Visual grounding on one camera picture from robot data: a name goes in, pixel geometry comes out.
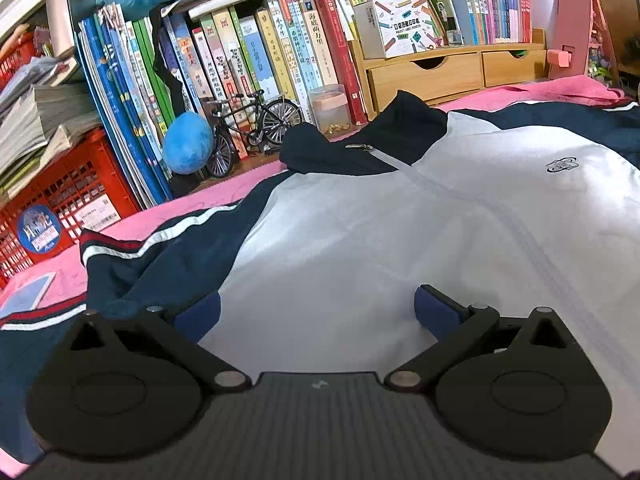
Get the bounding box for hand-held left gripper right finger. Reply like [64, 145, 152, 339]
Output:
[385, 284, 568, 391]

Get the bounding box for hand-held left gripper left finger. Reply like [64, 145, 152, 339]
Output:
[62, 293, 251, 393]

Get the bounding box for navy and white jacket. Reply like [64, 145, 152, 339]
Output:
[0, 90, 640, 466]

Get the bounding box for pink rabbit-print blanket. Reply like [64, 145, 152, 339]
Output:
[0, 75, 640, 480]

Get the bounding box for blue notebook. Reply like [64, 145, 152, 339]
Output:
[0, 271, 57, 313]

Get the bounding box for blue plush ball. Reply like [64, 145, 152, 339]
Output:
[162, 111, 215, 175]

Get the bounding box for red plastic crate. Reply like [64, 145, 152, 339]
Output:
[0, 127, 141, 291]

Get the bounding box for miniature bicycle model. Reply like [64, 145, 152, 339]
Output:
[205, 90, 303, 178]

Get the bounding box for row of thin blue books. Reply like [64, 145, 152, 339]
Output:
[75, 4, 173, 211]

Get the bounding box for clear plastic jar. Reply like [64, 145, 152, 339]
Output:
[307, 84, 353, 136]

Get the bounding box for wooden desk organizer with drawers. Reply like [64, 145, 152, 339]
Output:
[350, 27, 548, 121]

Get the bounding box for stack of papers and workbooks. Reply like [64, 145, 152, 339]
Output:
[0, 55, 106, 196]

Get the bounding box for row of colourful children's books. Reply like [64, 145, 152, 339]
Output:
[165, 0, 368, 161]

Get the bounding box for white pencil-print box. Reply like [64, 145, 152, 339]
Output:
[354, 0, 443, 59]

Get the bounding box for row of pastel-spine books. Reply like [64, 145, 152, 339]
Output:
[440, 0, 533, 46]

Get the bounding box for pink miniature house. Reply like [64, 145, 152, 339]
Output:
[546, 0, 621, 86]

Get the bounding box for black strap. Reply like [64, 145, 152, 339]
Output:
[150, 5, 187, 121]

